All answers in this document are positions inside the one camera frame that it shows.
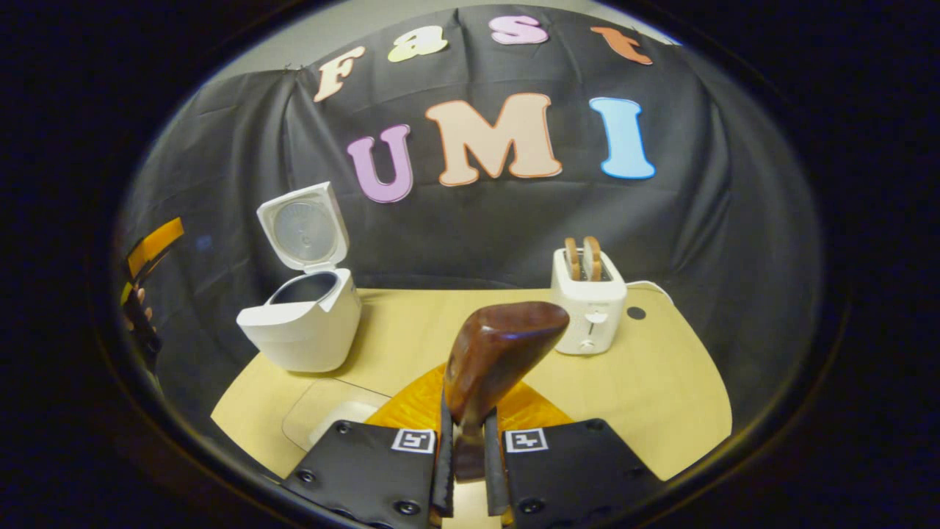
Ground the clear plastic rice box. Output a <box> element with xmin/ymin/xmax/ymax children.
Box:
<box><xmin>283</xmin><ymin>378</ymin><xmax>392</xmax><ymax>452</ymax></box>

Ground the black backdrop cloth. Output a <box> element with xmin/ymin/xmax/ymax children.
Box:
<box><xmin>121</xmin><ymin>6</ymin><xmax>822</xmax><ymax>427</ymax></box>

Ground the brown wooden spoon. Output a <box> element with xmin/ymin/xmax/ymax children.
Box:
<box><xmin>443</xmin><ymin>301</ymin><xmax>571</xmax><ymax>482</ymax></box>

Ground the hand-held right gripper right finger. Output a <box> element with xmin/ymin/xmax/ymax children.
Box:
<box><xmin>481</xmin><ymin>382</ymin><xmax>665</xmax><ymax>529</ymax></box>

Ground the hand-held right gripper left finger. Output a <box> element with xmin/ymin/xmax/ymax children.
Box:
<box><xmin>283</xmin><ymin>364</ymin><xmax>455</xmax><ymax>529</ymax></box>

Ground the white rice cooker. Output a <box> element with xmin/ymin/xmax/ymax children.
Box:
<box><xmin>236</xmin><ymin>181</ymin><xmax>362</xmax><ymax>373</ymax></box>

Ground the white toaster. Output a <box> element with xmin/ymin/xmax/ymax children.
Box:
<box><xmin>551</xmin><ymin>248</ymin><xmax>628</xmax><ymax>356</ymax></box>

